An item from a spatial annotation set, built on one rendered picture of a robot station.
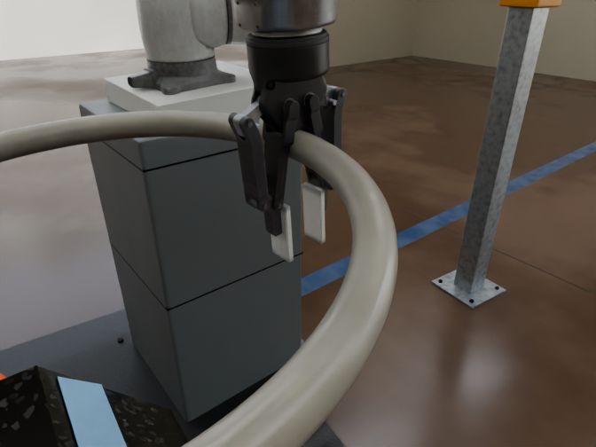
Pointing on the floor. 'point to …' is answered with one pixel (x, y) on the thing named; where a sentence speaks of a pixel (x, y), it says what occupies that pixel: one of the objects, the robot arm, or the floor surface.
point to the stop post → (497, 150)
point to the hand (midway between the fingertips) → (297, 223)
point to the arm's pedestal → (198, 263)
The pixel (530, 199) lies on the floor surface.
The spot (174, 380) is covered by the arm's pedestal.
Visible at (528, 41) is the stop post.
